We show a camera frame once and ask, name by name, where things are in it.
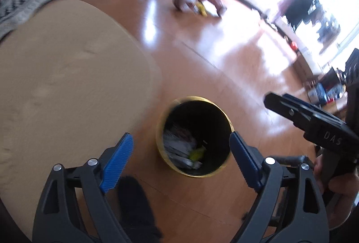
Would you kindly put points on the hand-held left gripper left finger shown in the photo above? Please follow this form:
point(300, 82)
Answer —
point(117, 161)

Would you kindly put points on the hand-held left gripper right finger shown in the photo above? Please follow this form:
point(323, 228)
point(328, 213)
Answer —
point(244, 160)

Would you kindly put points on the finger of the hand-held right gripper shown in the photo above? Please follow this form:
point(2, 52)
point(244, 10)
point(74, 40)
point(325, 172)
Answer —
point(308, 105)
point(283, 108)

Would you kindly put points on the lime yellow snack bag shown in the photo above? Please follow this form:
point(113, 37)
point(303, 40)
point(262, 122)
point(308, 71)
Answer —
point(197, 153)

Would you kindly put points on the silver blue wrapper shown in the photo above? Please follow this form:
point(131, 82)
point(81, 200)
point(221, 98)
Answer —
point(176, 143)

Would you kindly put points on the black trash bin gold rim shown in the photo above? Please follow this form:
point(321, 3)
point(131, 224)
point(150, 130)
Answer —
point(196, 119)

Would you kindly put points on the person's right hand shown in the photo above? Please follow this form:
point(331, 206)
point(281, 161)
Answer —
point(342, 195)

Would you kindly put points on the storage box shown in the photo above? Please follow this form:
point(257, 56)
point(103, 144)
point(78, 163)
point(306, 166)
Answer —
point(319, 91)

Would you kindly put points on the person's dark foot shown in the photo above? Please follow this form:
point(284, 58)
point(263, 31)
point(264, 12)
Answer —
point(137, 209)

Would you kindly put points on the dark clothes rack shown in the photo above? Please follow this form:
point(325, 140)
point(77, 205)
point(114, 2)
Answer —
point(303, 4)

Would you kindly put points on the yellow toy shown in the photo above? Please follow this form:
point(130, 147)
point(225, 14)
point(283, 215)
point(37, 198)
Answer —
point(201, 8)

